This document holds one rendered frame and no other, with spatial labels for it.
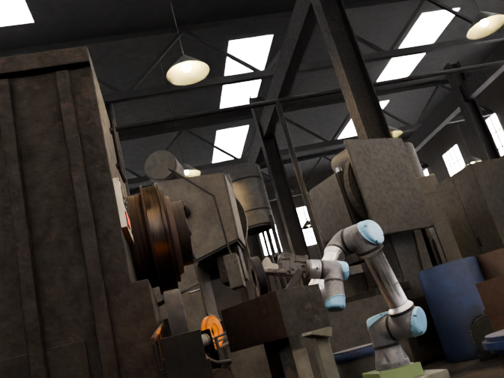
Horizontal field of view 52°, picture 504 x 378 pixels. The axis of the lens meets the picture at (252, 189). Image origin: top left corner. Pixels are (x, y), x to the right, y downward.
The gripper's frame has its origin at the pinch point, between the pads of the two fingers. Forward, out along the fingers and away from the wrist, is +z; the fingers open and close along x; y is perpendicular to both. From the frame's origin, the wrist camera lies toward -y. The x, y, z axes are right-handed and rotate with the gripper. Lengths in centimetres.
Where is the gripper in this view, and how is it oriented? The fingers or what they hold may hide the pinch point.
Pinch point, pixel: (256, 271)
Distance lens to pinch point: 197.6
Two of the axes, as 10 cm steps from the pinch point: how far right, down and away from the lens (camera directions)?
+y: 0.3, -9.5, 3.1
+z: -9.9, -0.7, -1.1
